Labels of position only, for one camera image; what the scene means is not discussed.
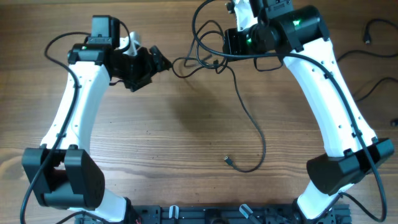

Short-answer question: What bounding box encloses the right camera cable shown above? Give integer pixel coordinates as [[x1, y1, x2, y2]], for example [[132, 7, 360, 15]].
[[191, 0, 388, 223]]

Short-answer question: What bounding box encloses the camera cable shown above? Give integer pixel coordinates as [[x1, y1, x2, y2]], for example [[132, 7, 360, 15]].
[[191, 0, 388, 223], [19, 20, 133, 224]]

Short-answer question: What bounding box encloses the left camera cable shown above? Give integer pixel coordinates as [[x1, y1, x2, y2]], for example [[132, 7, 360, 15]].
[[19, 20, 133, 224]]

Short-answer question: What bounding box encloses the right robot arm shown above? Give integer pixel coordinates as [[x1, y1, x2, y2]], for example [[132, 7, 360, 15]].
[[223, 1, 394, 223]]

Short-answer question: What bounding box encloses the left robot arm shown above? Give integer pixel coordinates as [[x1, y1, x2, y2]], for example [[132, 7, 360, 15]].
[[22, 15, 172, 223]]

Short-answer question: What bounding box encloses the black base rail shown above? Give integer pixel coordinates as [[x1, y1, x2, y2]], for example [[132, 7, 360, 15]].
[[74, 203, 352, 224]]

